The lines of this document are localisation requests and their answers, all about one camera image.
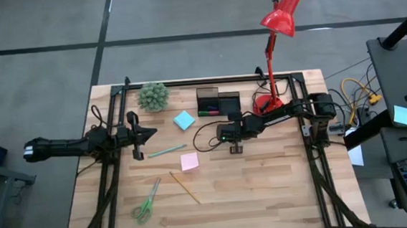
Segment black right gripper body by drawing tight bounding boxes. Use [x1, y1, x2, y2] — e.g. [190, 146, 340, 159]
[214, 111, 250, 156]

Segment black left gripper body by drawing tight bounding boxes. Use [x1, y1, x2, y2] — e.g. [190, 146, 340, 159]
[117, 110, 146, 162]

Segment teal pen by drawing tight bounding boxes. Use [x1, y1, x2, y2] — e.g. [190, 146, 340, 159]
[146, 143, 188, 159]

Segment light blue sticky note pad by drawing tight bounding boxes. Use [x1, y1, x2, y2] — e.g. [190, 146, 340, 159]
[172, 109, 197, 132]

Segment pink sticky note pad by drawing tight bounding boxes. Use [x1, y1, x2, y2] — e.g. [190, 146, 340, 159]
[180, 151, 200, 172]

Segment yellow wooden pencil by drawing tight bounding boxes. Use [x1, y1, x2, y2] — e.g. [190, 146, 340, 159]
[169, 169, 202, 206]

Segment green handled scissors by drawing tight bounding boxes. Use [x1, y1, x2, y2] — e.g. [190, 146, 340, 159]
[128, 176, 165, 226]

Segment black mesh desk organizer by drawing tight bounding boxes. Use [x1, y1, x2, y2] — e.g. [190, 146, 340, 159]
[194, 84, 242, 119]

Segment green plant in white pot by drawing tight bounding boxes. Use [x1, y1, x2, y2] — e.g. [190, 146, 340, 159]
[135, 80, 172, 115]

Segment white paper sheet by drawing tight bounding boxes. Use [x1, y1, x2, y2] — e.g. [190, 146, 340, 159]
[344, 127, 365, 168]

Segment red desk lamp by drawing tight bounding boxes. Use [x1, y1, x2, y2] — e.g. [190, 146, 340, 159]
[244, 0, 309, 117]

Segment black stand beam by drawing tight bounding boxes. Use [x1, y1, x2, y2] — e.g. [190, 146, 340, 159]
[341, 109, 396, 151]

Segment light blue paper note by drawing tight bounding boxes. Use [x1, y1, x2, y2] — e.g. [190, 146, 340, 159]
[392, 103, 407, 129]

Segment black pole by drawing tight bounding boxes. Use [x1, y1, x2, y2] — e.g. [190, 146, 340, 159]
[377, 1, 407, 51]

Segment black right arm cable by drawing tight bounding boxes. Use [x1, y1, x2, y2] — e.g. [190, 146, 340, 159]
[191, 119, 233, 154]

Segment black metal table frame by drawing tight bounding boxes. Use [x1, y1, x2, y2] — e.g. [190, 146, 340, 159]
[52, 60, 373, 228]

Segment yellow cable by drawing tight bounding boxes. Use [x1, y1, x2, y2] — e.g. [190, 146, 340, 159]
[340, 75, 384, 125]

